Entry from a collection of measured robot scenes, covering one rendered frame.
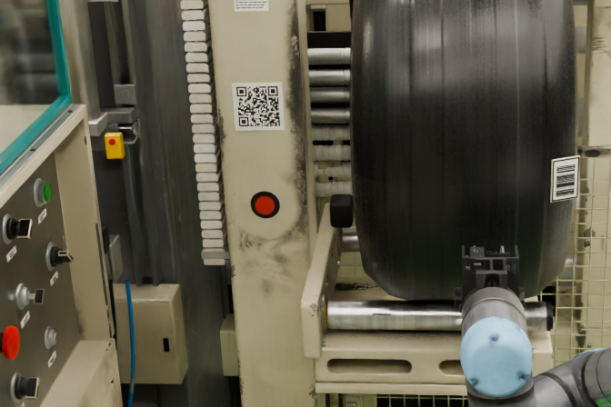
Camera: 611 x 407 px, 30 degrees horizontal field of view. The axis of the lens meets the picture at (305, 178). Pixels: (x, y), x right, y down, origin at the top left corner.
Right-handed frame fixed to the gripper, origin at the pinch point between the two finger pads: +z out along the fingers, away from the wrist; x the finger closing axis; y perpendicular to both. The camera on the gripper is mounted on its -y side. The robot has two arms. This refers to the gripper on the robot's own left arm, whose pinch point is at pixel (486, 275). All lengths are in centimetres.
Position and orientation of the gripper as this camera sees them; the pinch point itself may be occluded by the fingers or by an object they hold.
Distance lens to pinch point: 159.0
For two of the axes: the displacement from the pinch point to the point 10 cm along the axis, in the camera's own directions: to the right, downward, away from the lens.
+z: 1.2, -2.5, 9.6
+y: -0.4, -9.7, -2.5
